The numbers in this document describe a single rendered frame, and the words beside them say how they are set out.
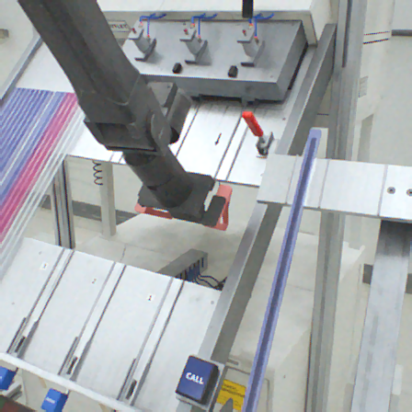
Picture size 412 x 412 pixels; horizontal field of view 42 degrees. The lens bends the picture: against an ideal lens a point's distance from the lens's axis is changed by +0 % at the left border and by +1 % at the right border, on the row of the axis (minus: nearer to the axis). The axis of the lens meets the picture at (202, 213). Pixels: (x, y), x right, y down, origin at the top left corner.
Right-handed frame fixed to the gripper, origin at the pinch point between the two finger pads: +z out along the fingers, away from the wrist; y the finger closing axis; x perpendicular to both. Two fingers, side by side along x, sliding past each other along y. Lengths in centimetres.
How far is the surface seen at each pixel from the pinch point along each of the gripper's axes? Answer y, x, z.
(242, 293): -10.2, 8.8, 3.0
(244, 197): 75, -85, 165
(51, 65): 51, -29, 2
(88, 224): 177, -56, 182
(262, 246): -10.2, 0.6, 4.0
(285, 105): -6.4, -24.1, 1.5
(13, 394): 60, 38, 50
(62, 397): 9.5, 31.3, 0.8
